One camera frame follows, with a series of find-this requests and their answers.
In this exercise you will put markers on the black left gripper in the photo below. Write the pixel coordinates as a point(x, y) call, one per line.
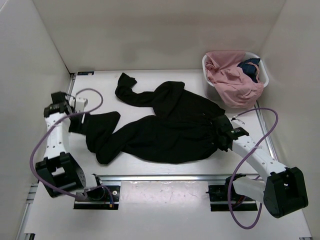
point(81, 127)

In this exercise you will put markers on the navy blue garment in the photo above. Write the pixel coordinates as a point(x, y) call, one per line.
point(250, 67)

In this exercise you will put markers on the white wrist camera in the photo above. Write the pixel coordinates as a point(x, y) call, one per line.
point(238, 121)
point(78, 104)

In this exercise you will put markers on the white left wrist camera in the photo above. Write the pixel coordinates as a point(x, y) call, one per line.
point(78, 104)

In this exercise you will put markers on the white plastic laundry basket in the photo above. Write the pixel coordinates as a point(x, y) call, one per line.
point(209, 89)

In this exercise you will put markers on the pink trousers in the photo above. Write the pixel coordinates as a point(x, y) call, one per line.
point(235, 88)

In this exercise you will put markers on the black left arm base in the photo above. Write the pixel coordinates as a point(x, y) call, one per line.
point(106, 197)

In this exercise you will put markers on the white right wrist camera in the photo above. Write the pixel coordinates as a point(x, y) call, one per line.
point(238, 121)

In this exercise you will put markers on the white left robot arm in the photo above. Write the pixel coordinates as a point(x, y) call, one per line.
point(63, 116)

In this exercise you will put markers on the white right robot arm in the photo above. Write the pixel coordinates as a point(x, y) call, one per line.
point(282, 189)

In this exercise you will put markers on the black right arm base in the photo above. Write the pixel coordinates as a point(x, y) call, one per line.
point(219, 202)

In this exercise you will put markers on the aluminium frame rail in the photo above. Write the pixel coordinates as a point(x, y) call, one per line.
point(157, 201)

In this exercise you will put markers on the blue label sticker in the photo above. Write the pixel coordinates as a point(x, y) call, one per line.
point(85, 73)

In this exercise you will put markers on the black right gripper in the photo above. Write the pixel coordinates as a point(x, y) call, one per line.
point(220, 146)

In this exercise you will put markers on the black trousers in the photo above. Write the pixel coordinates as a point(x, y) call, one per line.
point(180, 130)

